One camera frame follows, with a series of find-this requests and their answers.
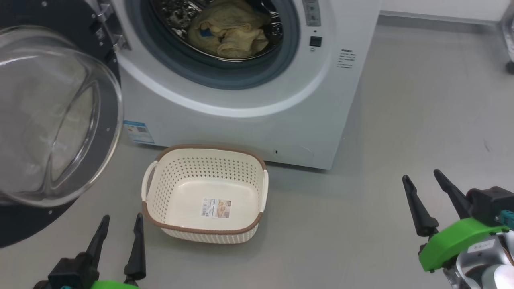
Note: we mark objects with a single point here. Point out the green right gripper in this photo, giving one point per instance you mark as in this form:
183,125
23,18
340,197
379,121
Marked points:
453,241

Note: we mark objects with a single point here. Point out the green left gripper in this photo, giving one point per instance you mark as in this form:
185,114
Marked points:
112,285

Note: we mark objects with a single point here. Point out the round glass washing machine door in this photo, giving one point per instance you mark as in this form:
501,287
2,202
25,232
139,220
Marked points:
48,120

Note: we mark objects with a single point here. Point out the pale yellow garment blue patches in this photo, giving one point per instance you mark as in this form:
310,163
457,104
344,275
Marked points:
233,32

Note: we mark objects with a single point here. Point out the cream perforated laundry basket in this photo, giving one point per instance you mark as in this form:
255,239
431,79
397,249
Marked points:
209,233

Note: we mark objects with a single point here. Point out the white washing machine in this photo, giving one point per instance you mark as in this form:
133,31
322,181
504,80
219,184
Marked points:
261,124

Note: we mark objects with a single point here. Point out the small product label sticker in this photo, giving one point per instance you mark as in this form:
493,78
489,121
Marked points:
217,208

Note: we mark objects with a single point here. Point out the blue energy label sticker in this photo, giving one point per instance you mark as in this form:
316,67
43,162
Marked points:
138,132

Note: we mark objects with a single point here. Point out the black text warning sticker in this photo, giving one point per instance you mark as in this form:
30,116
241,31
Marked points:
346,59

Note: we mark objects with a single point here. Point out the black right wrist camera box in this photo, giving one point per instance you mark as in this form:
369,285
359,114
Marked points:
490,202

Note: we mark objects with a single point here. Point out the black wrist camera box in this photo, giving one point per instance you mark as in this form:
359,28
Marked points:
68,273
490,202

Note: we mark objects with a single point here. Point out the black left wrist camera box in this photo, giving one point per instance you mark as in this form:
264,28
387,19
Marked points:
68,273

